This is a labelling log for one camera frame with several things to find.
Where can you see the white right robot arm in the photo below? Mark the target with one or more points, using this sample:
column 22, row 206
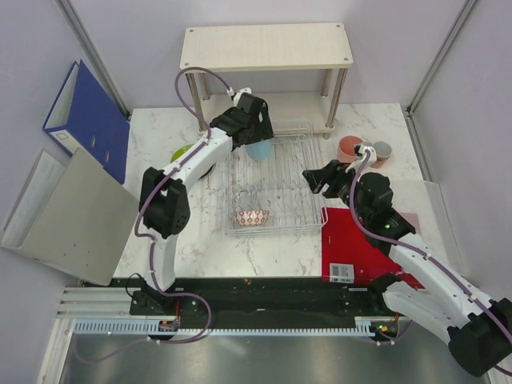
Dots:
column 475, row 327

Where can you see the light wooden two-tier shelf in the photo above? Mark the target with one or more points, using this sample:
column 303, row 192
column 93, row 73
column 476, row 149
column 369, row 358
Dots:
column 271, row 48

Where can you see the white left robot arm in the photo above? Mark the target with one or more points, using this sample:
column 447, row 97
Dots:
column 164, row 209

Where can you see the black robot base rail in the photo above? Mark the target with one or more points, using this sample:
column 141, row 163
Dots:
column 260, row 302

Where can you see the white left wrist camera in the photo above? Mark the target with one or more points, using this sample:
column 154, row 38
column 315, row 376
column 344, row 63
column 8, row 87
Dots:
column 236, row 95

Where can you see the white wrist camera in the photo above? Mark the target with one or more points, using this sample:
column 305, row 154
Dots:
column 366, row 156
column 236, row 95

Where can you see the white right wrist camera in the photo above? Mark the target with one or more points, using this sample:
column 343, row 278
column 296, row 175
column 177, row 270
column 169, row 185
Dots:
column 366, row 156

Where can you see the red patterned bowl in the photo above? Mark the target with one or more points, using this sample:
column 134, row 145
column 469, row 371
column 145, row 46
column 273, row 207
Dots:
column 250, row 218

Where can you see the white slotted cable duct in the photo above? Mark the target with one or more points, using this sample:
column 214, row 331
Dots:
column 154, row 327

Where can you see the white wire dish rack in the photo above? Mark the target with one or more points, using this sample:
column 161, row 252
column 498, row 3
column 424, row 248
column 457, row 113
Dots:
column 275, row 184

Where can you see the green plastic plate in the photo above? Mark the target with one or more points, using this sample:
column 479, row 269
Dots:
column 181, row 151

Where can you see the blue ring binder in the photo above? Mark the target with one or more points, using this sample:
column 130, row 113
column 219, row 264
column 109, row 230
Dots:
column 84, row 116

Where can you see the grey folder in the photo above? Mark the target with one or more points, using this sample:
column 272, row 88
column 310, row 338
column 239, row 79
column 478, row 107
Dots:
column 75, row 218

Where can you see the orange dotted mug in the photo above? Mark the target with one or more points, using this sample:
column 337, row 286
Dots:
column 383, row 152

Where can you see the clear plastic sheet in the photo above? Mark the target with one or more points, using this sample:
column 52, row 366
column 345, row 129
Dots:
column 421, row 203

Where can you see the pink plastic tumbler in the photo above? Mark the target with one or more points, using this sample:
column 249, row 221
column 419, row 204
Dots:
column 346, row 148

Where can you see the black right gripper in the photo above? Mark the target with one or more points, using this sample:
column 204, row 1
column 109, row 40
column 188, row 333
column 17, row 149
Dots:
column 332, row 174

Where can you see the blue ceramic mug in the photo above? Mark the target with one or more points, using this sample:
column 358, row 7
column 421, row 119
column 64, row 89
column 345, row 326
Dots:
column 259, row 151

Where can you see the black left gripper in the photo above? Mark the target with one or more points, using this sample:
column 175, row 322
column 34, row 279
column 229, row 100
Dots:
column 265, row 130

